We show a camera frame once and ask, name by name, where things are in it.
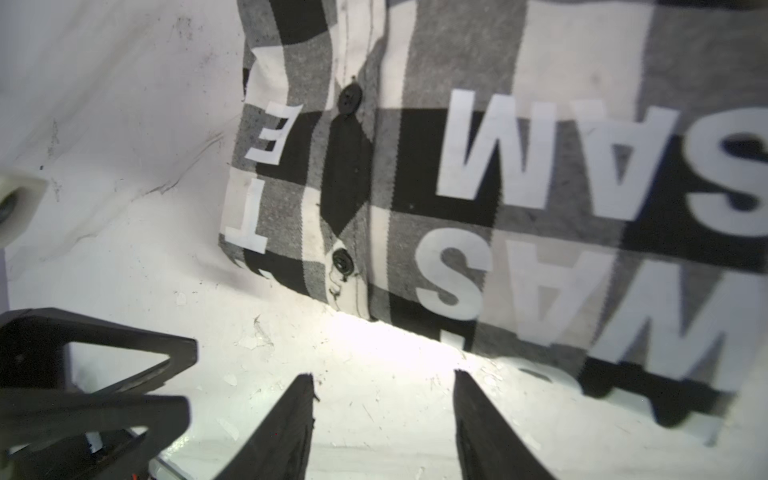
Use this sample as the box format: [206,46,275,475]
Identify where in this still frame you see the black white checkered shirt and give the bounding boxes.
[219,1,767,441]

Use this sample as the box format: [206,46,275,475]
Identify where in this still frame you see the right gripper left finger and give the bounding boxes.
[217,373,316,480]

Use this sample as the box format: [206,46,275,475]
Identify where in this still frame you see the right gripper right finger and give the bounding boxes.
[453,370,554,480]

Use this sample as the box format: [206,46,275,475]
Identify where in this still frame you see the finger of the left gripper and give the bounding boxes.
[1,389,190,479]
[1,308,198,394]

